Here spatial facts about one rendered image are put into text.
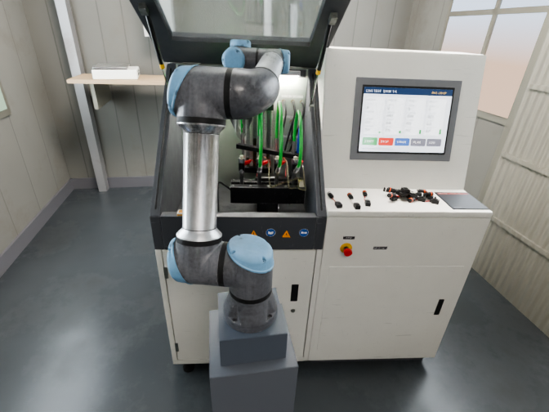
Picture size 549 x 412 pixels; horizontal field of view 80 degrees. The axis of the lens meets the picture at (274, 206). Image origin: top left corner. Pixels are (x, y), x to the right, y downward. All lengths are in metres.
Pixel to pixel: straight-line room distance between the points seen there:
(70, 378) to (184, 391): 0.59
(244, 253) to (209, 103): 0.36
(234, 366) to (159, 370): 1.07
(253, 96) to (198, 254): 0.40
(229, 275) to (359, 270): 0.83
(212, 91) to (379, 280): 1.16
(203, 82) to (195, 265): 0.43
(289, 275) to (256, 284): 0.66
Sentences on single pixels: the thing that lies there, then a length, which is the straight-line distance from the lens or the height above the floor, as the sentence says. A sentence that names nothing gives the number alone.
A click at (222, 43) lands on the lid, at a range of 1.54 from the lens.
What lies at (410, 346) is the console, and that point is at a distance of 2.01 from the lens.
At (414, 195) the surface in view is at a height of 1.01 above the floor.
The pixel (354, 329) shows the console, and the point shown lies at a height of 0.31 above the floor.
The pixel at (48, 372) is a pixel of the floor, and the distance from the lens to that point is 2.23.
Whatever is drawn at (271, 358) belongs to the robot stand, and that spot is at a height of 0.81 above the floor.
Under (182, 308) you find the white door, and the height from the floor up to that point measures 0.46.
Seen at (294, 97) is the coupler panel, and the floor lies 1.32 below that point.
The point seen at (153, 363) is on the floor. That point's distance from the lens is 2.06.
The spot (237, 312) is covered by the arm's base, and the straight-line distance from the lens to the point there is 0.91.
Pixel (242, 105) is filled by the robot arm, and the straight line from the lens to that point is 0.77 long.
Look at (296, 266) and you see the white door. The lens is 1.46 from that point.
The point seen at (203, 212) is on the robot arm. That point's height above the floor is 1.21.
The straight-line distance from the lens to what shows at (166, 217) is 1.35.
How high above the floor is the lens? 1.61
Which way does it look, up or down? 28 degrees down
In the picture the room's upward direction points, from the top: 3 degrees clockwise
